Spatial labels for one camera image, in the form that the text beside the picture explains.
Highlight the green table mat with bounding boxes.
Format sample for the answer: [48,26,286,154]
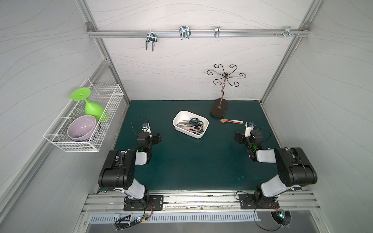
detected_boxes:
[115,101,278,191]

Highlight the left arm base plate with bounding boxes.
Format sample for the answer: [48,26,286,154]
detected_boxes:
[123,195,164,212]

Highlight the metal double hook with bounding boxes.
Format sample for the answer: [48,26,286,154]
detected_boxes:
[179,26,191,41]
[145,32,158,51]

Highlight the metal bracket hook right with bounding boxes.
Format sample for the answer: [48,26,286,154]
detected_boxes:
[274,27,300,39]

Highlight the aluminium top rail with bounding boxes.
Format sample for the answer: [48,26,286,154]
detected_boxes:
[88,29,311,38]

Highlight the black handled scissors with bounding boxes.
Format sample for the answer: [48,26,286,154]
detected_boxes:
[177,124,204,135]

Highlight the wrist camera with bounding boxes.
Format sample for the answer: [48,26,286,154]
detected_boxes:
[244,122,254,137]
[142,123,151,134]

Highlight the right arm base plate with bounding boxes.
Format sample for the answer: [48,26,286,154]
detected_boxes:
[236,192,280,210]

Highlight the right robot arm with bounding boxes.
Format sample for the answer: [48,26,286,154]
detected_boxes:
[235,129,318,201]

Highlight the metal double hook left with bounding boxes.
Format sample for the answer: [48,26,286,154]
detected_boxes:
[145,32,158,51]

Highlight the purple bowl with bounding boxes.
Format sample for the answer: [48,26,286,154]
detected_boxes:
[67,115,98,142]

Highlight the green plastic goblet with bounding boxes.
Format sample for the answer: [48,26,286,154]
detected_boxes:
[71,88,109,123]

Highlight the orange white spoon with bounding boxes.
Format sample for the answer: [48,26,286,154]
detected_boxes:
[220,118,244,124]

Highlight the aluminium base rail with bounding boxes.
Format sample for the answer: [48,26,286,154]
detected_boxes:
[81,190,321,214]

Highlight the metal double hook middle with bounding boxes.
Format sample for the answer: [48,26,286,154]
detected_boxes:
[179,26,191,41]

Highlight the blue handled scissors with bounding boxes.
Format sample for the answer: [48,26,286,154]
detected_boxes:
[178,117,204,126]

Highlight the white plastic storage box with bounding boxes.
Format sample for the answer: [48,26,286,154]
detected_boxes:
[173,111,209,139]

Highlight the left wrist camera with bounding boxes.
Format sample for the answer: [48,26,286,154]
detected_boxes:
[142,123,151,134]

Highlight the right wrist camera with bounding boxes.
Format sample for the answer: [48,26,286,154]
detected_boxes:
[244,122,254,137]

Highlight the white wire basket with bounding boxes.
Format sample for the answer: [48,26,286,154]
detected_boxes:
[43,79,123,152]

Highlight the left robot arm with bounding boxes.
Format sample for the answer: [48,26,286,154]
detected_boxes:
[98,132,161,203]

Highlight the small metal hook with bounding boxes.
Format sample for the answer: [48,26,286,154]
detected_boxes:
[214,26,220,38]

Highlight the white vented cable duct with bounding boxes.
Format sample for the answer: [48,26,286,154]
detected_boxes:
[90,211,261,225]

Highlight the brown metal hook stand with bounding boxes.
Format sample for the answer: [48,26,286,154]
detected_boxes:
[207,63,247,118]

